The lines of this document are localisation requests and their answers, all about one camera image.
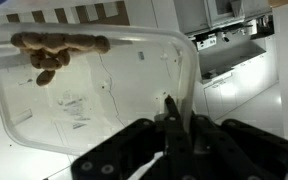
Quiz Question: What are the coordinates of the brown wooden slat chair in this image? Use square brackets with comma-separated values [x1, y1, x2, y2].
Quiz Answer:
[0, 0, 131, 28]

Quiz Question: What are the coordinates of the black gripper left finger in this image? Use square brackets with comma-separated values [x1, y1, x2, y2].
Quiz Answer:
[71, 95, 198, 180]

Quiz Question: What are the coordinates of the tan nut snack piece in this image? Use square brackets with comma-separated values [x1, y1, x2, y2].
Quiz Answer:
[35, 69, 57, 87]
[29, 49, 44, 70]
[22, 32, 47, 51]
[42, 32, 68, 51]
[94, 35, 112, 55]
[10, 32, 28, 49]
[57, 49, 72, 66]
[63, 33, 98, 50]
[39, 58, 64, 72]

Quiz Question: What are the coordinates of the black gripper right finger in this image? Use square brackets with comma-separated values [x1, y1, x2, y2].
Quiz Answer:
[189, 114, 288, 180]

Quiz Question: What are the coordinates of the clear plastic food container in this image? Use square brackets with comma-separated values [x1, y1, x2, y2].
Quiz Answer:
[0, 22, 199, 156]

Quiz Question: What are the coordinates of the white kitchen base cabinet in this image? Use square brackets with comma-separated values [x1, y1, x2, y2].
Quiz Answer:
[200, 36, 280, 122]

